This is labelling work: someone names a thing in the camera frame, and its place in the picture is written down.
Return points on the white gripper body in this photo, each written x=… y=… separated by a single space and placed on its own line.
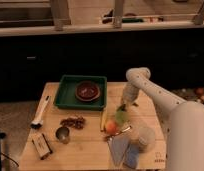
x=129 y=94

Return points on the green pepper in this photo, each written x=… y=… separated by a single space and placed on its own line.
x=120 y=109

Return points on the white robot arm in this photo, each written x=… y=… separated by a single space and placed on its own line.
x=185 y=141

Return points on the green plastic cup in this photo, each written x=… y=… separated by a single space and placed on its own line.
x=121 y=118

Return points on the small metal cup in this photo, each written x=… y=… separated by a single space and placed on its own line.
x=63 y=135

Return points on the yellow banana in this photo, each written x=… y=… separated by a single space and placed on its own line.
x=103 y=119

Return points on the metal knife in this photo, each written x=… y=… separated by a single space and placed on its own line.
x=106 y=138

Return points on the orange fruit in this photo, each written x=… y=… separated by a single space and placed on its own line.
x=111 y=127

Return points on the grey folded cloth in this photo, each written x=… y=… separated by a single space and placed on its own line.
x=117 y=146

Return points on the dark red bowl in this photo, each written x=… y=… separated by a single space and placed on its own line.
x=87 y=91

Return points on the brown dried food pile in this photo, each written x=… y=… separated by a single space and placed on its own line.
x=74 y=122

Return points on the blue grey cloth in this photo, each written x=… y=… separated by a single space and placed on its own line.
x=131 y=156

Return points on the green plastic tray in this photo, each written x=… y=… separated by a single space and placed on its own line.
x=66 y=99

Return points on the small brown box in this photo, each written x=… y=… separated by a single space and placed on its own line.
x=41 y=145

